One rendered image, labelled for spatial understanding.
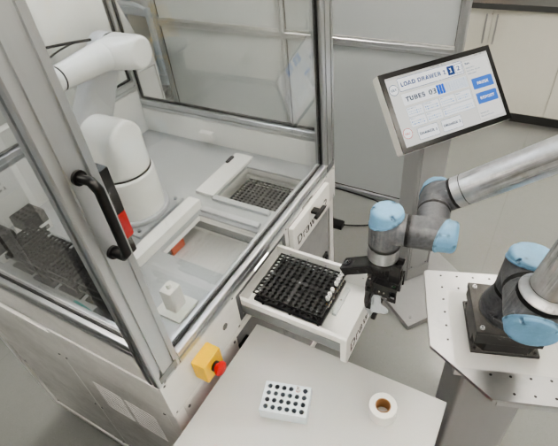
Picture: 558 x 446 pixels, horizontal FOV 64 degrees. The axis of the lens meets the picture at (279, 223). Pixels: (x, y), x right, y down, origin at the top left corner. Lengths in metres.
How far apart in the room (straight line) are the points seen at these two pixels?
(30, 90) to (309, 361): 0.99
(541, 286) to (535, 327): 0.10
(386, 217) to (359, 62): 1.78
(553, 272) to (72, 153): 0.93
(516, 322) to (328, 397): 0.51
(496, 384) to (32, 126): 1.22
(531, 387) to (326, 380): 0.53
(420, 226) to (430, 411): 0.51
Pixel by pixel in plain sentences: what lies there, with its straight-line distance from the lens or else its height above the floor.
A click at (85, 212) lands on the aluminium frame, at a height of 1.47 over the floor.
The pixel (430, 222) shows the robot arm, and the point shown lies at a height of 1.24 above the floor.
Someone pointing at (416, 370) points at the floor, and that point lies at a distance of 2.26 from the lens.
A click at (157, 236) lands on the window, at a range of 0.97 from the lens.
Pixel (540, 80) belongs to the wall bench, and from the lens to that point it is 3.93.
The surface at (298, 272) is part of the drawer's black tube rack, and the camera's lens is 1.37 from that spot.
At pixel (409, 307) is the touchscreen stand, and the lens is 2.42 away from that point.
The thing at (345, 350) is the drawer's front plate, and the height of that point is 0.88.
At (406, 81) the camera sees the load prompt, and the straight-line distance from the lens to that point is 1.85.
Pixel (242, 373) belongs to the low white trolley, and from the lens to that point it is 1.35.
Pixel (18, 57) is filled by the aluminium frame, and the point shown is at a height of 1.72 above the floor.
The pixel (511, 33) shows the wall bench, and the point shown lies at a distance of 3.83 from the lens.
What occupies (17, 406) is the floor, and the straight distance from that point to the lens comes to 2.58.
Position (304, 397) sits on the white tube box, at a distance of 1.27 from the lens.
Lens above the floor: 1.91
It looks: 41 degrees down
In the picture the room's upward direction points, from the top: 7 degrees counter-clockwise
